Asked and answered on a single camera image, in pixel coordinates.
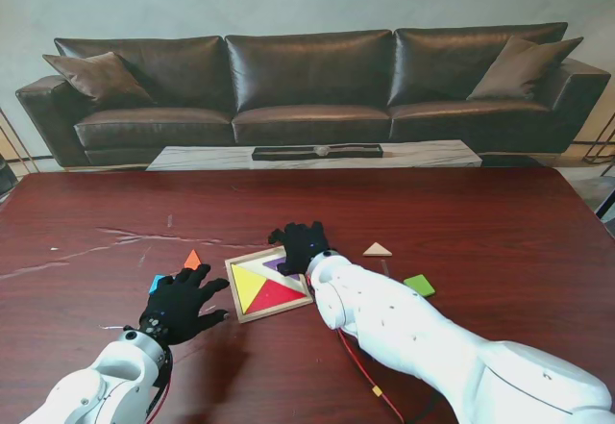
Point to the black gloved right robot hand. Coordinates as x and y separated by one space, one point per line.
300 248

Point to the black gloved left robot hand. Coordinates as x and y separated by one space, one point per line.
180 306

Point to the purple tangram triangle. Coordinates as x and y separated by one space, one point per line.
274 264

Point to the large red tangram triangle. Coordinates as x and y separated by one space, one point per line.
278 295

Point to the square wooden puzzle tray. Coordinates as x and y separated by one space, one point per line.
240 308

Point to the large yellow tangram triangle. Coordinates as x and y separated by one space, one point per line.
247 287

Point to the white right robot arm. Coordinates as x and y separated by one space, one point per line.
432 332

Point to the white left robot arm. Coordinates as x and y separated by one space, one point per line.
101 381

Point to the blue tangram triangle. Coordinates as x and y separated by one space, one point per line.
156 283

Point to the orange tangram parallelogram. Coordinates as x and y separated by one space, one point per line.
192 260

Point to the green tangram square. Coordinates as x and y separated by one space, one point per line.
419 284

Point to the small natural wood triangle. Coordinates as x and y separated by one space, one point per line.
377 251

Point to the clear tape strip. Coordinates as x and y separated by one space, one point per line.
385 266

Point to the long black decorative tray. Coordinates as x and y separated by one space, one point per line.
283 153

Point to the small glass ball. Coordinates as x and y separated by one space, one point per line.
322 150

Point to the grey marble coffee table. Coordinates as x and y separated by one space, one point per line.
202 157

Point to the dark brown leather sofa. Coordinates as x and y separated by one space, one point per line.
307 82

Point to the black chair edge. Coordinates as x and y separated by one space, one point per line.
5 179

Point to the brown throw pillow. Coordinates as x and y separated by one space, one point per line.
101 78
523 70

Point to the thin metal side table frame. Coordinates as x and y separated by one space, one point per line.
19 147
598 144

